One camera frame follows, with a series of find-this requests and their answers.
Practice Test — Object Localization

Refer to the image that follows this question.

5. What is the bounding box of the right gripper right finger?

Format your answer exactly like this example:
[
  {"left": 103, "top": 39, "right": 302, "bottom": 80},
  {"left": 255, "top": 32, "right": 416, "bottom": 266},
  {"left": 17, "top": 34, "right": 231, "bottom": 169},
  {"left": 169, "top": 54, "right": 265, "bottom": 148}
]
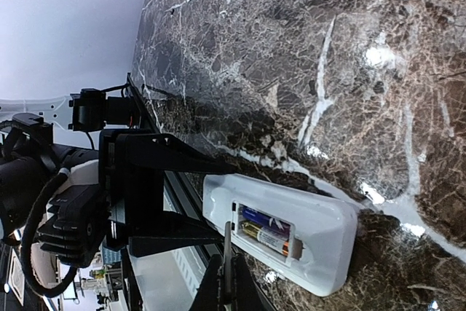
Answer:
[{"left": 231, "top": 254, "right": 266, "bottom": 311}]

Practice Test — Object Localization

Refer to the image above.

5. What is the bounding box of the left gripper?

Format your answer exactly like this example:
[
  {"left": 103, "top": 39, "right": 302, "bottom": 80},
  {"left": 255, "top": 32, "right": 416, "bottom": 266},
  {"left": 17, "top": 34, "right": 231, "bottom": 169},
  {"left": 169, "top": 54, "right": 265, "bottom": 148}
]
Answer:
[{"left": 98, "top": 129, "right": 236, "bottom": 257}]

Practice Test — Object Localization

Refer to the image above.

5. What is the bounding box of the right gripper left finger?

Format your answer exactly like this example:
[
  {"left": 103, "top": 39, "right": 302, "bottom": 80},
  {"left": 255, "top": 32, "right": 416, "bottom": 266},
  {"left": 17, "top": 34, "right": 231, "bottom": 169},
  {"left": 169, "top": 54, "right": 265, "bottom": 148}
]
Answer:
[{"left": 189, "top": 254, "right": 224, "bottom": 311}]

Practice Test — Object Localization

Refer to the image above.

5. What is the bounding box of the blue AA battery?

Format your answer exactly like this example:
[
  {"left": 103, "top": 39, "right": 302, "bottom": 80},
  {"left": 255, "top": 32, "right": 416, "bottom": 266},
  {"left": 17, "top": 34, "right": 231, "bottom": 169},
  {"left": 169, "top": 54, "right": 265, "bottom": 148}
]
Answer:
[{"left": 242, "top": 206, "right": 291, "bottom": 237}]

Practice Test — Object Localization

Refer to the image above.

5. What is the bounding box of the white remote control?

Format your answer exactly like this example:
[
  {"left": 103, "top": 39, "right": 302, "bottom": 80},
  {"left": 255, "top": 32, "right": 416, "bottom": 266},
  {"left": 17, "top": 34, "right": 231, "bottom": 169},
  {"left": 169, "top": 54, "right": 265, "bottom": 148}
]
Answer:
[{"left": 202, "top": 174, "right": 358, "bottom": 296}]

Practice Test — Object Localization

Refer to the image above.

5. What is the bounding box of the grey battery cover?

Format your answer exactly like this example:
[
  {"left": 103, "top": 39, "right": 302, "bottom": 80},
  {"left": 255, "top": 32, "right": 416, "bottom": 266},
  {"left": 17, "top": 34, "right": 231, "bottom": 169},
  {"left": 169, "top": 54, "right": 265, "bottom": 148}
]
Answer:
[{"left": 223, "top": 221, "right": 232, "bottom": 304}]

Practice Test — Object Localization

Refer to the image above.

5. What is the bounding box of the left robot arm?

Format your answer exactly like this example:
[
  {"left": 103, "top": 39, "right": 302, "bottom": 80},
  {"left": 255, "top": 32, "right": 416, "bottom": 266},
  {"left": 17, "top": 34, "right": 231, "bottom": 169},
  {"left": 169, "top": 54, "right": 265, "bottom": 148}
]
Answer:
[{"left": 1, "top": 90, "right": 234, "bottom": 267}]

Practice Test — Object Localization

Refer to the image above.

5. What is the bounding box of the black front rail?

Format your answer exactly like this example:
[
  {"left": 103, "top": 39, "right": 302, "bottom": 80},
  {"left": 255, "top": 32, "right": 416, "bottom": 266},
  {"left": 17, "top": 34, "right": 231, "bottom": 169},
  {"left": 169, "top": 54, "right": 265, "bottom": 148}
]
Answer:
[{"left": 127, "top": 78, "right": 274, "bottom": 310}]

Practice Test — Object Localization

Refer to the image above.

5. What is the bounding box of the white slotted cable duct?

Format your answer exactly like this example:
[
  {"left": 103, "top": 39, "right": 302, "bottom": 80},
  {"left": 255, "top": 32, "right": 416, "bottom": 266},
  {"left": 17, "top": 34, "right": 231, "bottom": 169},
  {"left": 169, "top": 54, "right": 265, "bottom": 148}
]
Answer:
[{"left": 171, "top": 247, "right": 205, "bottom": 295}]

